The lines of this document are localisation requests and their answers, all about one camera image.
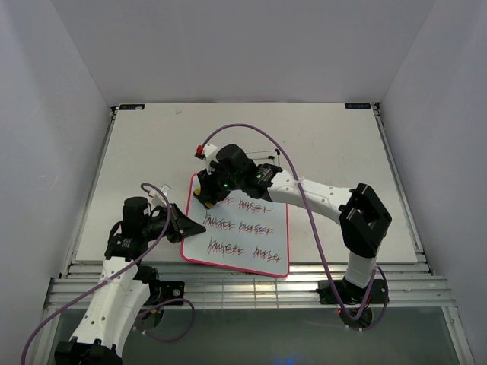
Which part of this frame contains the wire whiteboard stand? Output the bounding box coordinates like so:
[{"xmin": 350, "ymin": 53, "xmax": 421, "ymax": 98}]
[{"xmin": 246, "ymin": 150, "xmax": 281, "ymax": 166}]

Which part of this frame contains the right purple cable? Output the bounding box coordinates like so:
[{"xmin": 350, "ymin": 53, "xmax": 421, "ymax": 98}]
[{"xmin": 201, "ymin": 122, "xmax": 390, "ymax": 333}]

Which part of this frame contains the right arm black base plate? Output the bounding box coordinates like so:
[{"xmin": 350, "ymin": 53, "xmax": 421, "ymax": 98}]
[{"xmin": 316, "ymin": 279, "xmax": 386, "ymax": 305}]

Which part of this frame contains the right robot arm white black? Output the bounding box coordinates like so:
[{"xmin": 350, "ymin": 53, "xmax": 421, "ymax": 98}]
[{"xmin": 193, "ymin": 144, "xmax": 392, "ymax": 302}]

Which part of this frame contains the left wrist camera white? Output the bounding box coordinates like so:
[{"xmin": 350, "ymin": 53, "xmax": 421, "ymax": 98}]
[{"xmin": 148, "ymin": 184, "xmax": 171, "ymax": 206}]

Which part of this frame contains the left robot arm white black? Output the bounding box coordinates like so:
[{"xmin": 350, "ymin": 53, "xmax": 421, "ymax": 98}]
[{"xmin": 54, "ymin": 197, "xmax": 206, "ymax": 364}]

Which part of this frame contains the blue corner label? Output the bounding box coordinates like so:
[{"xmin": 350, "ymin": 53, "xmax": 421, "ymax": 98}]
[
  {"xmin": 344, "ymin": 103, "xmax": 371, "ymax": 110},
  {"xmin": 119, "ymin": 104, "xmax": 145, "ymax": 111}
]

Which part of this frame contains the right blue corner label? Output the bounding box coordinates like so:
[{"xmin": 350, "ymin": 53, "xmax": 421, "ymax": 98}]
[{"xmin": 344, "ymin": 103, "xmax": 371, "ymax": 110}]

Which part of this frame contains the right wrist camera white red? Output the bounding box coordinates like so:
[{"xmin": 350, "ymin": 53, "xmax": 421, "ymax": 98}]
[{"xmin": 195, "ymin": 144, "xmax": 218, "ymax": 160}]

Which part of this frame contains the pink framed whiteboard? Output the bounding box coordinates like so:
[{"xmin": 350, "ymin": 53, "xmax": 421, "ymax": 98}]
[{"xmin": 180, "ymin": 191, "xmax": 289, "ymax": 278}]

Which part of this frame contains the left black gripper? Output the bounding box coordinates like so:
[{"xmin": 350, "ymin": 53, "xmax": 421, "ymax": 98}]
[{"xmin": 142, "ymin": 203, "xmax": 206, "ymax": 243}]

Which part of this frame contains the yellow bone-shaped eraser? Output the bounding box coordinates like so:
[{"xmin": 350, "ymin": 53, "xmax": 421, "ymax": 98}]
[{"xmin": 193, "ymin": 187, "xmax": 215, "ymax": 210}]

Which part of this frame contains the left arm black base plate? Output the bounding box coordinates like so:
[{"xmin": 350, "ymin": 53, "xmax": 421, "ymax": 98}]
[{"xmin": 145, "ymin": 280, "xmax": 185, "ymax": 306}]

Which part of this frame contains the left blue corner label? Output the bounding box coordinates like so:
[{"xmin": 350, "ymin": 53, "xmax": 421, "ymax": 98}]
[{"xmin": 119, "ymin": 104, "xmax": 145, "ymax": 111}]

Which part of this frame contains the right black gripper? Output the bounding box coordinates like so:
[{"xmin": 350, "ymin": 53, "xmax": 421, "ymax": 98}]
[{"xmin": 197, "ymin": 161, "xmax": 243, "ymax": 205}]

